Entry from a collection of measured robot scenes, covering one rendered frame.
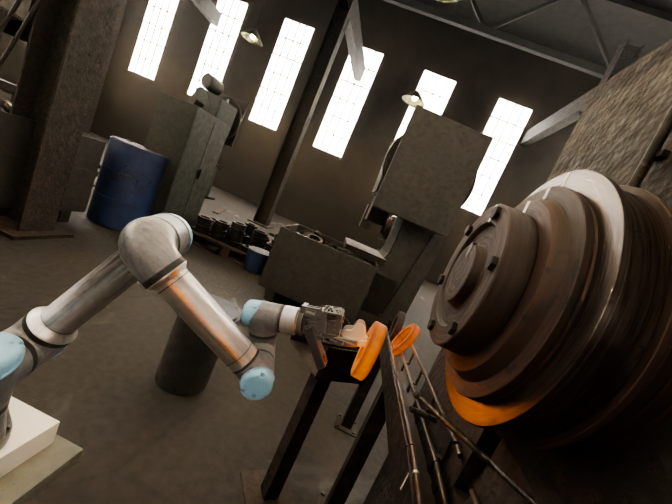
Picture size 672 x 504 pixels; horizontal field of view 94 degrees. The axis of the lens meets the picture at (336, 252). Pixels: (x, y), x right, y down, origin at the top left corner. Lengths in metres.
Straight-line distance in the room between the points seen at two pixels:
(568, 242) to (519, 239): 0.06
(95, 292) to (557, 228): 0.94
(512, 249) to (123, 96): 14.63
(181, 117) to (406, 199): 2.50
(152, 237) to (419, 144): 2.82
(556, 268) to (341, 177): 10.40
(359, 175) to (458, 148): 7.58
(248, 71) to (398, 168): 9.92
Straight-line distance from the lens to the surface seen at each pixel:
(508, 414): 0.53
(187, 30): 14.18
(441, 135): 3.35
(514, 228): 0.54
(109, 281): 0.92
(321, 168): 10.96
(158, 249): 0.74
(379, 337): 0.81
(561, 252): 0.52
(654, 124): 0.93
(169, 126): 4.01
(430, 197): 3.26
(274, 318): 0.86
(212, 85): 8.59
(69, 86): 3.19
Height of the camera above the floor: 1.14
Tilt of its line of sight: 8 degrees down
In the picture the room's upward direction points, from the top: 23 degrees clockwise
